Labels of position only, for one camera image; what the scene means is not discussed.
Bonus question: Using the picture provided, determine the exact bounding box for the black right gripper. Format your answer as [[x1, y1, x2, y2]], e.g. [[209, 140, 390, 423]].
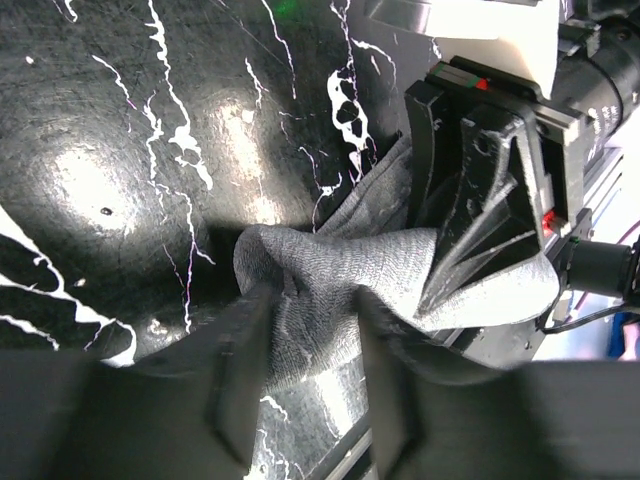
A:
[[405, 56, 600, 316]]

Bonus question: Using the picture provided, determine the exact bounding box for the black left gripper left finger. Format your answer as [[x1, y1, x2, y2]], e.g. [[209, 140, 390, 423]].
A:
[[131, 285, 273, 479]]

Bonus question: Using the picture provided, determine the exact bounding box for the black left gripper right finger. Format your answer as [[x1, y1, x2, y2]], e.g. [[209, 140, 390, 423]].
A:
[[354, 287, 501, 480]]

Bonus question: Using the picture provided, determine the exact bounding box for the grey cloth napkin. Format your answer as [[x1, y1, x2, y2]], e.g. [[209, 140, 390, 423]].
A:
[[233, 137, 559, 394]]

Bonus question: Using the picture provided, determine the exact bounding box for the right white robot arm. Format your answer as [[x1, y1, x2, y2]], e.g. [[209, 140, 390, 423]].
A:
[[365, 1, 639, 316]]

